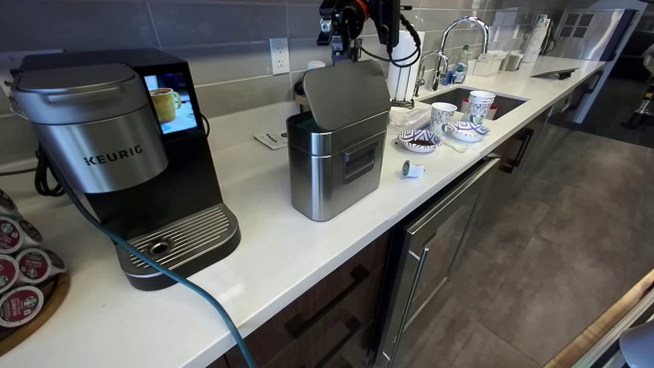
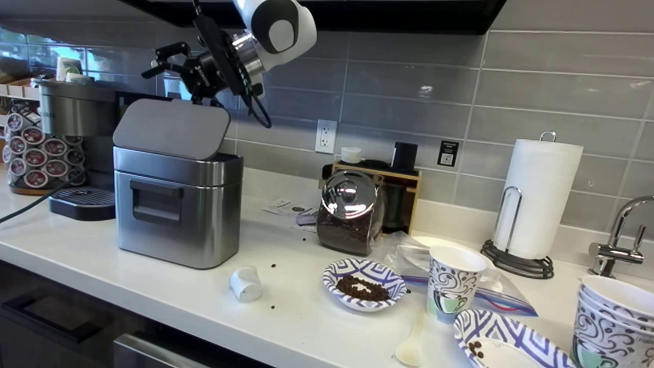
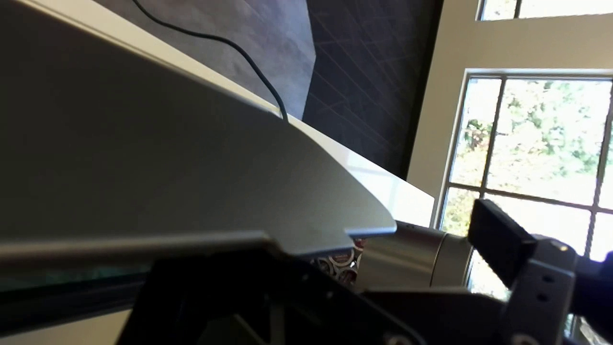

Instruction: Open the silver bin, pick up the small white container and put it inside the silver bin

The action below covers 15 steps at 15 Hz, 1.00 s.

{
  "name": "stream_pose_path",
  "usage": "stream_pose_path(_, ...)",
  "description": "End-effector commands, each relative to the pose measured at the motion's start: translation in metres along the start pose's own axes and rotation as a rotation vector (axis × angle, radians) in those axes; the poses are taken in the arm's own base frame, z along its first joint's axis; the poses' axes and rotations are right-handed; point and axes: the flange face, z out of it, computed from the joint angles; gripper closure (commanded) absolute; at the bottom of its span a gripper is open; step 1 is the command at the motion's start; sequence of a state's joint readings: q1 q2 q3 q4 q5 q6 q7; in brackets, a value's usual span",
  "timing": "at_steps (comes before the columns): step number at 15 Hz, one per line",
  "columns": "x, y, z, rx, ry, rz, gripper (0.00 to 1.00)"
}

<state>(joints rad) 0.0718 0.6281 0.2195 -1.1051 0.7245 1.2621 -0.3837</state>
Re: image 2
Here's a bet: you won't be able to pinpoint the black wire towel holder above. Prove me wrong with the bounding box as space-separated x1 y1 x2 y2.
479 128 556 280

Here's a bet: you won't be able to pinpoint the glass coffee bean jar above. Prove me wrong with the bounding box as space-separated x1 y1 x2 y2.
314 170 385 257

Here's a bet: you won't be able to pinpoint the coffee pod carousel rack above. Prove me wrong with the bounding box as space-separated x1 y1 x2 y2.
0 110 91 198

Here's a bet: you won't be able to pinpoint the white paper towel roll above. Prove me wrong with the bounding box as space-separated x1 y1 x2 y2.
491 137 584 262

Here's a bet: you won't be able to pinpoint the coffee grounds pile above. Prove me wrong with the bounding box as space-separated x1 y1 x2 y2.
336 274 393 303

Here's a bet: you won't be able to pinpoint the black cup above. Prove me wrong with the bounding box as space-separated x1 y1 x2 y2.
390 142 420 173

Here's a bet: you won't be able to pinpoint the teal power cable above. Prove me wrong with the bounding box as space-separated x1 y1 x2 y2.
0 182 67 225

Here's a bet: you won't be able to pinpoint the dark upper cabinet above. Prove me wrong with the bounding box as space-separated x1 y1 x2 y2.
120 0 508 37

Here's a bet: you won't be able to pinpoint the dishwasher with silver handle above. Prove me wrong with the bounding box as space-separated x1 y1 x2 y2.
110 319 274 368

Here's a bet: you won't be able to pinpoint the white plastic spoon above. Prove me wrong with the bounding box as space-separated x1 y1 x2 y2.
393 309 429 368

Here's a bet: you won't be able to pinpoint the large blue patterned plate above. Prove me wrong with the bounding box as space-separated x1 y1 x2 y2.
451 306 579 368

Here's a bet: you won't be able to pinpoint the patterned paper cup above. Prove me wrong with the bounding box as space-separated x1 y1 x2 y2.
425 244 491 324

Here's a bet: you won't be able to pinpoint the small white tub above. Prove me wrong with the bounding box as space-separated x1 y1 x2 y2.
337 146 365 166

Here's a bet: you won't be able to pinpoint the black wall switch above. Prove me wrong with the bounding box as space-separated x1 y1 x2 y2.
435 140 461 167

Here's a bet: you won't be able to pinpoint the stacked patterned paper bowls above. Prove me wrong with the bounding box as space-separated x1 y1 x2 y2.
570 274 654 368

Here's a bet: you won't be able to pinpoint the small blue patterned plate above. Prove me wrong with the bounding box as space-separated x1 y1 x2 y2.
322 256 409 315

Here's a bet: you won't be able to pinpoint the small chrome tap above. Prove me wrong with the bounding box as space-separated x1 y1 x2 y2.
589 195 654 278

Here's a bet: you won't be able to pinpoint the white paper packets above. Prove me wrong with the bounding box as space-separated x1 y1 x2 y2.
264 196 319 227

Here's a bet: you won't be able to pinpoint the small white pod container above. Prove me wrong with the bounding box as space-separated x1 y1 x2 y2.
230 264 266 304

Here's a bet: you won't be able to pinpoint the silver black Keurig coffee maker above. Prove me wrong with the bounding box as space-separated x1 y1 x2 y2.
38 77 162 221

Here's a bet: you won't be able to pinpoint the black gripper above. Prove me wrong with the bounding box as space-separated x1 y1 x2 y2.
141 41 247 104

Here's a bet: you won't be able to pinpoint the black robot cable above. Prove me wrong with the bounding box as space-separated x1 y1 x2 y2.
190 0 274 130

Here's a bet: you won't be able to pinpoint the white wall outlet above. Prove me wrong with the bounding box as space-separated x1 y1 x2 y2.
313 119 339 156

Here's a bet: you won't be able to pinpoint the dark drawer cabinet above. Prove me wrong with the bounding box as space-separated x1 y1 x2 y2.
0 262 118 368

